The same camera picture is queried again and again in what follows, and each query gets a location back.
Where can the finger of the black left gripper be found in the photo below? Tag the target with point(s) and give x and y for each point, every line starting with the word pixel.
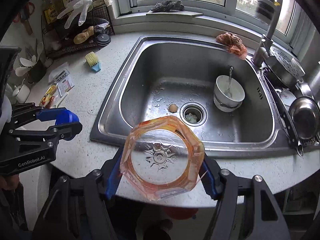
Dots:
pixel 25 113
pixel 60 132

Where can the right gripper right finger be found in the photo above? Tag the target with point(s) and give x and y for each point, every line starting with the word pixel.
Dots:
pixel 210 178

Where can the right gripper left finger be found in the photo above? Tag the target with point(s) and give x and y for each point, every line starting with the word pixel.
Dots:
pixel 113 180

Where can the blue plastic lid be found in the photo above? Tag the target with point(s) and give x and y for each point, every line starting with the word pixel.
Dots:
pixel 63 117

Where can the dark red sauce packet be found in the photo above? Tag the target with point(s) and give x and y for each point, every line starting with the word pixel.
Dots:
pixel 50 102

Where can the yellow red sauce packet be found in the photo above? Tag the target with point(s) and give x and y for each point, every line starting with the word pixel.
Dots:
pixel 48 94

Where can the orange clear plastic container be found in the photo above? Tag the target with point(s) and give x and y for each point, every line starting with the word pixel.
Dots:
pixel 162 158

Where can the white paper leaflet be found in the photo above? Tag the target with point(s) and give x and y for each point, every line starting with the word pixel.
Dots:
pixel 61 76

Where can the yellow bristle blue brush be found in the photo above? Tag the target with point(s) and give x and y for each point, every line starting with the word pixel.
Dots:
pixel 93 61

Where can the chrome kitchen faucet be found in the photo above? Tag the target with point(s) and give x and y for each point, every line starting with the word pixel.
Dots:
pixel 267 11

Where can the person left hand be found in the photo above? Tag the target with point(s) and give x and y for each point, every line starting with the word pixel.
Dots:
pixel 9 183

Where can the white condiment jar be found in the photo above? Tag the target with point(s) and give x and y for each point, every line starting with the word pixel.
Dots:
pixel 21 92

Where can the black utensil holder cup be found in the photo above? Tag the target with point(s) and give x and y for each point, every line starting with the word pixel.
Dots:
pixel 36 73

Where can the white rice paddle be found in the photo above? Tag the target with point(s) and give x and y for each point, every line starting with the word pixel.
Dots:
pixel 32 59

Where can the brown egg in sink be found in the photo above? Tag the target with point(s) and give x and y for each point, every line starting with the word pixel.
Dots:
pixel 173 108

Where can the stainless steel sink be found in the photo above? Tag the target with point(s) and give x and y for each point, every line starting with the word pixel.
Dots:
pixel 163 70

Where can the white bowl stack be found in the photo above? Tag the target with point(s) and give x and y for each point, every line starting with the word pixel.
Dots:
pixel 228 97

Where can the metal spoon in bowl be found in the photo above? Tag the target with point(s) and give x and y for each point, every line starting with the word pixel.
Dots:
pixel 229 79

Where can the ginger root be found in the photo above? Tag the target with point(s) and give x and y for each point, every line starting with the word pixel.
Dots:
pixel 84 35

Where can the black round lid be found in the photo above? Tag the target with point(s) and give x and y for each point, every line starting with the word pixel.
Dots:
pixel 103 39

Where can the stainless steel bowl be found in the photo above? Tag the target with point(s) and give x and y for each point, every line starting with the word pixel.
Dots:
pixel 304 113

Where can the white hanging glove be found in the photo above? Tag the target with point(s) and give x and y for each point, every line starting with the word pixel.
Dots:
pixel 75 7

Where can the perforated steel strainer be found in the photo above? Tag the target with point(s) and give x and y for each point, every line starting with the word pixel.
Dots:
pixel 287 69

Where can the orange crumpled rag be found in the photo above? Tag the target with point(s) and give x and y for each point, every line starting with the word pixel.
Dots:
pixel 234 44

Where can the black wire rack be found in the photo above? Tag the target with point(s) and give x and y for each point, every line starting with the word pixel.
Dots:
pixel 58 41

